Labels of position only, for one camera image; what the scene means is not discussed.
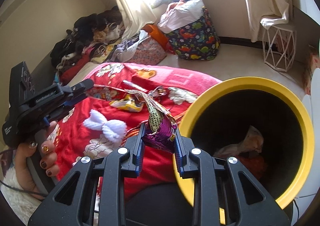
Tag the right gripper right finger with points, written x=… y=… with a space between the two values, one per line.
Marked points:
x=224 y=184

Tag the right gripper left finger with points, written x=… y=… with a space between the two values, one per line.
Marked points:
x=72 y=201

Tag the white foam fruit net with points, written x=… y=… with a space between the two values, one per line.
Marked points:
x=113 y=130

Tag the purple foil wrapper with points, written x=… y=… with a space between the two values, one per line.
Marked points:
x=161 y=126

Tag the yellow snack bag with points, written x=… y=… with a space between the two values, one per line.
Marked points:
x=129 y=103

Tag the red tube package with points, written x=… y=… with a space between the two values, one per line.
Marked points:
x=128 y=85

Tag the yellow rimmed black trash bin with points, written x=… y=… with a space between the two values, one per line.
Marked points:
x=252 y=116

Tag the left hand painted nails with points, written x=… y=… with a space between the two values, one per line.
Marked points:
x=35 y=163

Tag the red floral blanket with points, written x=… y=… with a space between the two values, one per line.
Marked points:
x=73 y=140

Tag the pile of clothes on bed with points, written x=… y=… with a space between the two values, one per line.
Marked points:
x=92 y=39

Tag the pink floral storage box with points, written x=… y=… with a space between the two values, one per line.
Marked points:
x=149 y=52

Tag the left cream curtain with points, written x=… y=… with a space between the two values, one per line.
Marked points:
x=130 y=3

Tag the orange bag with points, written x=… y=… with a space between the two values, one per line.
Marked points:
x=156 y=34

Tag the dinosaur print laundry basket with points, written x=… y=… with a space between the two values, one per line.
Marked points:
x=190 y=31

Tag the white wire side table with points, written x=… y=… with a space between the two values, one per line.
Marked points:
x=279 y=46

